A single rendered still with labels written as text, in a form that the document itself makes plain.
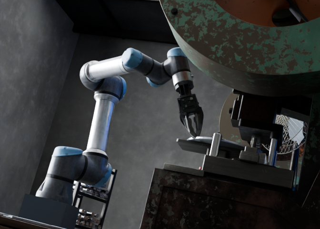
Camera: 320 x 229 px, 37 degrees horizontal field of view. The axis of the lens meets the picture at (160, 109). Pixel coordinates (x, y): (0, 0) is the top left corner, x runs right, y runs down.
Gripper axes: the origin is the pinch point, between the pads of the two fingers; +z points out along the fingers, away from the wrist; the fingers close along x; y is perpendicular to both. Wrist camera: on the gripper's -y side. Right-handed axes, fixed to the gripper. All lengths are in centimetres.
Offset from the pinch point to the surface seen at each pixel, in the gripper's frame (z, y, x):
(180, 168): 14.7, 16.7, -6.7
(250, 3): -31, 30, 29
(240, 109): -6.5, -2.4, 18.3
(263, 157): 13.5, -1.8, 21.6
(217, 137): 5.4, 9.2, 7.6
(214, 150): 9.4, 9.2, 5.3
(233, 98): -63, -143, 23
